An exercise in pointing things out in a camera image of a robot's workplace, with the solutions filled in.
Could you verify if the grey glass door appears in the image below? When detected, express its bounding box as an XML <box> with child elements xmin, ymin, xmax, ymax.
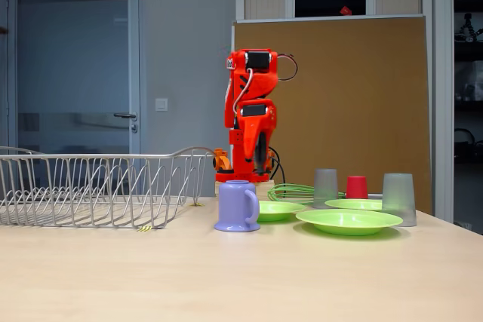
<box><xmin>7</xmin><ymin>0</ymin><xmax>146</xmax><ymax>198</ymax></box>

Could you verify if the purple plastic mug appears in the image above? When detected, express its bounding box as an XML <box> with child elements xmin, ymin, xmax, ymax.
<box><xmin>214</xmin><ymin>180</ymin><xmax>261</xmax><ymax>232</ymax></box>

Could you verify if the white wrist servo cable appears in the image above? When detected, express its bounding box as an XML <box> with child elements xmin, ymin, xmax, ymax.
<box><xmin>232</xmin><ymin>68</ymin><xmax>254</xmax><ymax>116</ymax></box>

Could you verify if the brown pin board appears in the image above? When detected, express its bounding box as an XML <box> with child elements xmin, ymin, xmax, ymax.
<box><xmin>230</xmin><ymin>14</ymin><xmax>433</xmax><ymax>216</ymax></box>

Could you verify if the red plastic cup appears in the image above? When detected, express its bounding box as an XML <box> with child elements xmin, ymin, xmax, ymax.
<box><xmin>346</xmin><ymin>175</ymin><xmax>369</xmax><ymax>200</ymax></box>

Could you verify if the green whisk with metal handle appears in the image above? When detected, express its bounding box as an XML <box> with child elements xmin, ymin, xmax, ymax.
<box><xmin>267</xmin><ymin>182</ymin><xmax>384</xmax><ymax>203</ymax></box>

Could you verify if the orange table clamp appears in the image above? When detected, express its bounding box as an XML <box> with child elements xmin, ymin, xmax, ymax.
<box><xmin>211</xmin><ymin>147</ymin><xmax>275</xmax><ymax>171</ymax></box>

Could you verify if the green plastic plate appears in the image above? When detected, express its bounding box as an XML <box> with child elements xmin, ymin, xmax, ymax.
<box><xmin>295</xmin><ymin>208</ymin><xmax>404</xmax><ymax>236</ymax></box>
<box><xmin>324</xmin><ymin>198</ymin><xmax>384</xmax><ymax>212</ymax></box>
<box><xmin>257</xmin><ymin>201</ymin><xmax>307</xmax><ymax>222</ymax></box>

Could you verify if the metal wire dish rack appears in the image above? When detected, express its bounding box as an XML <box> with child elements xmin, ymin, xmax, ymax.
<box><xmin>0</xmin><ymin>145</ymin><xmax>217</xmax><ymax>231</ymax></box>

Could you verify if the flexible camera tripod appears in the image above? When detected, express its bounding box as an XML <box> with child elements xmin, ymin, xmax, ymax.
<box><xmin>454</xmin><ymin>12</ymin><xmax>483</xmax><ymax>44</ymax></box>

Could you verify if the black power cable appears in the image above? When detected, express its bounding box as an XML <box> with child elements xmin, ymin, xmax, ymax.
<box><xmin>268</xmin><ymin>146</ymin><xmax>287</xmax><ymax>187</ymax></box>

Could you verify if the grey translucent plastic cup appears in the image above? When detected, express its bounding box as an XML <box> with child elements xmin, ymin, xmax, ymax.
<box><xmin>312</xmin><ymin>168</ymin><xmax>339</xmax><ymax>210</ymax></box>
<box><xmin>381</xmin><ymin>173</ymin><xmax>417</xmax><ymax>228</ymax></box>

